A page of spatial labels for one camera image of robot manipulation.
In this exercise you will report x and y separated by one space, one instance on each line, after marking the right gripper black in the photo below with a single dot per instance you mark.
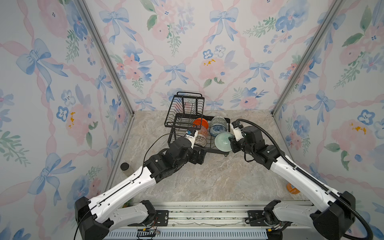
233 144

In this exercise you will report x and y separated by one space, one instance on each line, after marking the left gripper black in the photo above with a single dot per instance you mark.
195 159

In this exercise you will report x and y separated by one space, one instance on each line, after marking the brown lattice ceramic bowl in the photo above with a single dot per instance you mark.
201 140

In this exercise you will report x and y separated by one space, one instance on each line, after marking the mint green ceramic bowl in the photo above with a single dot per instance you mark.
223 141

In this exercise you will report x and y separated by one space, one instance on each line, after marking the orange plastic bowl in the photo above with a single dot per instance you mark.
201 122

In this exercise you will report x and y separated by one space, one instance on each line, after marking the blue patterned ceramic bowl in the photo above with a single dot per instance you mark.
218 125

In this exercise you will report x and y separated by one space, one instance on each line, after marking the red patterned ceramic bowl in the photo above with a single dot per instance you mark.
204 132

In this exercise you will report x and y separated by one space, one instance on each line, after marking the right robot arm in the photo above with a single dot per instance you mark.
328 215

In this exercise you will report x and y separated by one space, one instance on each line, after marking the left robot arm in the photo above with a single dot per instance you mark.
98 216

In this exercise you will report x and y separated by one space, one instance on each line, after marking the black round knob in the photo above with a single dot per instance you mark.
124 166

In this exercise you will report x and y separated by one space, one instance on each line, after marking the orange can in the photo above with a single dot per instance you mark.
292 189

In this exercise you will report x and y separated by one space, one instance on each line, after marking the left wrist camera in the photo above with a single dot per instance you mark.
191 135

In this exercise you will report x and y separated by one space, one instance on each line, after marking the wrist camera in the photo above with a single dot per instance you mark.
191 135
250 134

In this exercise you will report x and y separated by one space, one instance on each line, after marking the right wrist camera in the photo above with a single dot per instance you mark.
250 134

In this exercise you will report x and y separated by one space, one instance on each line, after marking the black wire dish rack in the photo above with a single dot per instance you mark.
185 107

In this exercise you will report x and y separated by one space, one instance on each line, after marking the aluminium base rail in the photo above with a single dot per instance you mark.
186 221

